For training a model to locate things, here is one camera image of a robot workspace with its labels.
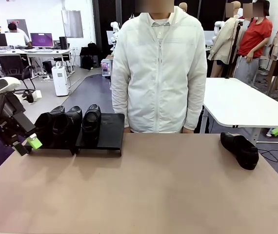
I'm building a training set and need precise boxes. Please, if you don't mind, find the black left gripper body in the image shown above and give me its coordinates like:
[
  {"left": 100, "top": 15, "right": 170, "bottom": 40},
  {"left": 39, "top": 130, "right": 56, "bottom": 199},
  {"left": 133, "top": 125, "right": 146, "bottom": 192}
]
[{"left": 0, "top": 93, "right": 26, "bottom": 130}]

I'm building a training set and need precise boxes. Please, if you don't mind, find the black leather shoe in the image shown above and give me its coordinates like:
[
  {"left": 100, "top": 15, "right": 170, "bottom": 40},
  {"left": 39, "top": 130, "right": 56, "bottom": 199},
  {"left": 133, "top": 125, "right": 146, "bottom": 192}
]
[
  {"left": 220, "top": 132, "right": 260, "bottom": 171},
  {"left": 34, "top": 105, "right": 65, "bottom": 147},
  {"left": 82, "top": 103, "right": 102, "bottom": 147},
  {"left": 53, "top": 105, "right": 83, "bottom": 149}
]

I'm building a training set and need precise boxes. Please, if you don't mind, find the person's left forearm white sleeve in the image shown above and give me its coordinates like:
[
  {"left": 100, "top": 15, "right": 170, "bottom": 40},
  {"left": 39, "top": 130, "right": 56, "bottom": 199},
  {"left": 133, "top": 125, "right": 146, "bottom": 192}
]
[{"left": 183, "top": 92, "right": 206, "bottom": 130}]

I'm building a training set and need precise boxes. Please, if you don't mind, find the person's right forearm white sleeve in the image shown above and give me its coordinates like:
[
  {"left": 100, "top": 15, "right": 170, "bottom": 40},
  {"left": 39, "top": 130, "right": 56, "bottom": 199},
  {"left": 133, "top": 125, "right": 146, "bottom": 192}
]
[{"left": 111, "top": 89, "right": 130, "bottom": 129}]

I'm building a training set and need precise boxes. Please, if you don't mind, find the black shoe stand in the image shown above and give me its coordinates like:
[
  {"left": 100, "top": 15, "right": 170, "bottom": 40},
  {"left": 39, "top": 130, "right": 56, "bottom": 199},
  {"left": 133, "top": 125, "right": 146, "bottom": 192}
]
[
  {"left": 23, "top": 116, "right": 81, "bottom": 156},
  {"left": 74, "top": 113, "right": 125, "bottom": 157}
]

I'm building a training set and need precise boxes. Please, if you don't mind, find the black mesh office chair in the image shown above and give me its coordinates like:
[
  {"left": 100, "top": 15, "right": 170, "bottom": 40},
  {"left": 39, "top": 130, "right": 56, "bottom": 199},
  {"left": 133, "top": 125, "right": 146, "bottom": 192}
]
[{"left": 0, "top": 55, "right": 36, "bottom": 90}]

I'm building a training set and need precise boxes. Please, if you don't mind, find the black computer under desk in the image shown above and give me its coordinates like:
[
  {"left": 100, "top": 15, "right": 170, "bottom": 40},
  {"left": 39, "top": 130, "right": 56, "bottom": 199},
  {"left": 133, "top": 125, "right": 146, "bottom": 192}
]
[{"left": 42, "top": 60, "right": 53, "bottom": 75}]

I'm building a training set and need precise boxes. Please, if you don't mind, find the long white office desk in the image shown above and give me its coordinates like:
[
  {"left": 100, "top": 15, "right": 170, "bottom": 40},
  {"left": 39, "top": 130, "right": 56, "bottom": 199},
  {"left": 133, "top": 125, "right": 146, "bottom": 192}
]
[{"left": 0, "top": 48, "right": 75, "bottom": 77}]

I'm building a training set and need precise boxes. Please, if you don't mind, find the white air purifier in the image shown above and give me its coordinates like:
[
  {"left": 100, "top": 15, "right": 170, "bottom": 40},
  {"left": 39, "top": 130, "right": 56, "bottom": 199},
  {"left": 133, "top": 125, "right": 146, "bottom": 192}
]
[{"left": 51, "top": 61, "right": 70, "bottom": 97}]

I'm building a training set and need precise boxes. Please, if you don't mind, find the white side table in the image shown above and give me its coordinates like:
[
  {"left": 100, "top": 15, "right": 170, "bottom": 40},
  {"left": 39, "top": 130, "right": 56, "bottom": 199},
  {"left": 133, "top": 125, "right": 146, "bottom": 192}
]
[{"left": 198, "top": 77, "right": 278, "bottom": 159}]

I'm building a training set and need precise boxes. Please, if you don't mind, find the white monitor back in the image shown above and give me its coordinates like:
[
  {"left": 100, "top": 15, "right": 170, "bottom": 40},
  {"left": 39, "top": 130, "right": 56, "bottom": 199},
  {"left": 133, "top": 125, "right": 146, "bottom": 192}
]
[{"left": 5, "top": 32, "right": 26, "bottom": 47}]

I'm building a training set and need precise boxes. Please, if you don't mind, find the monitor with purple screen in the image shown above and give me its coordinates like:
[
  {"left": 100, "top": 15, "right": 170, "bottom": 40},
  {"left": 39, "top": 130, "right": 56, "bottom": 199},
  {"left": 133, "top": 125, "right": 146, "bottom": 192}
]
[{"left": 30, "top": 33, "right": 55, "bottom": 48}]

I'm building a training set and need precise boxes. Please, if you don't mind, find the background person white jersey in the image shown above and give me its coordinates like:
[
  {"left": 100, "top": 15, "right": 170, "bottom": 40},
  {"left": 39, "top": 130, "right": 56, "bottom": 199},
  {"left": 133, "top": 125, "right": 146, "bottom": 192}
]
[{"left": 7, "top": 22, "right": 32, "bottom": 47}]

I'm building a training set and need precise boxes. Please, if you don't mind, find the grey board red sticker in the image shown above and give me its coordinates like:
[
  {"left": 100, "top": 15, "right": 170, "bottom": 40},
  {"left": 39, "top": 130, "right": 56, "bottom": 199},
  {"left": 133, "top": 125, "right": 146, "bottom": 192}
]
[{"left": 6, "top": 19, "right": 32, "bottom": 47}]

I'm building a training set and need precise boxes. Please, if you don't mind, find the black desktop computer tower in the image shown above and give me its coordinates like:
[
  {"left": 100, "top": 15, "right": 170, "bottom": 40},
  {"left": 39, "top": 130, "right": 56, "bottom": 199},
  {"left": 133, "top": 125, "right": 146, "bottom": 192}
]
[{"left": 59, "top": 36, "right": 69, "bottom": 50}]

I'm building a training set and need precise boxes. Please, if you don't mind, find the black tripod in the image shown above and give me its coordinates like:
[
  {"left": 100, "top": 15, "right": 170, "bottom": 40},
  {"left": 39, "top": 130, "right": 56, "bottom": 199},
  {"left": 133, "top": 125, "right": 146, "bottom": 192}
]
[{"left": 225, "top": 20, "right": 243, "bottom": 79}]

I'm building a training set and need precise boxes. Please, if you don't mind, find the computer case with lights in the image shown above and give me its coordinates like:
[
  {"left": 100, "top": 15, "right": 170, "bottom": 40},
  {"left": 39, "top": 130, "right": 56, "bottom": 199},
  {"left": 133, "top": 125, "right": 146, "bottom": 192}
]
[{"left": 100, "top": 58, "right": 113, "bottom": 78}]

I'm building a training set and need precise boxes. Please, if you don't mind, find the silver reflective panel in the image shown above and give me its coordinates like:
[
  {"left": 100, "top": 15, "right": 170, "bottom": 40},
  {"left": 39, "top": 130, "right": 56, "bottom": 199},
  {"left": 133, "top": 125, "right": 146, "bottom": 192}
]
[{"left": 61, "top": 10, "right": 84, "bottom": 39}]

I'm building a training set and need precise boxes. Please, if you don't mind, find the small wooden side table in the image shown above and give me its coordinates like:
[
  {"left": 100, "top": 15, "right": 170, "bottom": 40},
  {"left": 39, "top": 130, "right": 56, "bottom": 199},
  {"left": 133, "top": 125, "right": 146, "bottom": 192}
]
[{"left": 105, "top": 54, "right": 117, "bottom": 91}]

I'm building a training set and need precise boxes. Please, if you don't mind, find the person in white jacket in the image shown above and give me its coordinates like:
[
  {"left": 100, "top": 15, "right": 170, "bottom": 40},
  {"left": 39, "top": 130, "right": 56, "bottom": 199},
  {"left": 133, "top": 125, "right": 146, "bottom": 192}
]
[{"left": 110, "top": 5, "right": 208, "bottom": 134}]

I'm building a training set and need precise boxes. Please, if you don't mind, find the black floor cable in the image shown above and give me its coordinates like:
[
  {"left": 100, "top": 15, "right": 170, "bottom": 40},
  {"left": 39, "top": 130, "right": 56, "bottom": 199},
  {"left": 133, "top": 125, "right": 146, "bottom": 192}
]
[{"left": 258, "top": 147, "right": 278, "bottom": 163}]

